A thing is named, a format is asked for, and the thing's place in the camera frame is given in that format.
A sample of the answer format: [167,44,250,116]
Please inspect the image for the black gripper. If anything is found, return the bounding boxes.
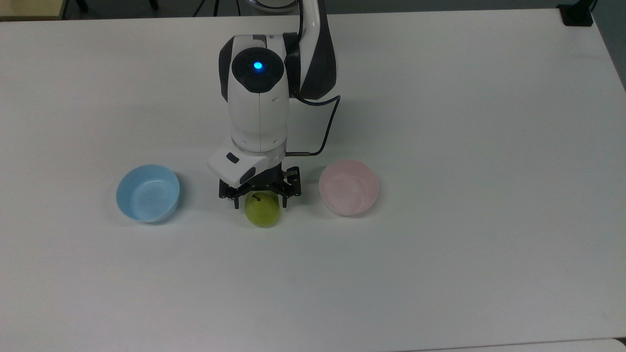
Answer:
[218,164,302,210]

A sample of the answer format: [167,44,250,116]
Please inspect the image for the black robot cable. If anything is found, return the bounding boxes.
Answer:
[286,94,342,157]

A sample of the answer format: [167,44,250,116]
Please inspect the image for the green apple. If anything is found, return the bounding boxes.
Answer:
[245,191,281,229]

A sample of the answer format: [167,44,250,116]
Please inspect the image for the black tripod legs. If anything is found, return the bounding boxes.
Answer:
[193,0,241,18]

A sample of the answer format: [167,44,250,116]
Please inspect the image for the blue plastic bowl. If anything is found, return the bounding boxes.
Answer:
[116,164,181,224]

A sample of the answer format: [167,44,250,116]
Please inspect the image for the light wooden furniture top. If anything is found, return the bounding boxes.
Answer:
[0,0,68,21]

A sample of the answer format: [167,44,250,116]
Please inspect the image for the black corner table clamp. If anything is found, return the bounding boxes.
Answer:
[557,0,599,27]

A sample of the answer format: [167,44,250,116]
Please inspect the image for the pink plastic bowl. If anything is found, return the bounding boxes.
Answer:
[318,159,380,217]

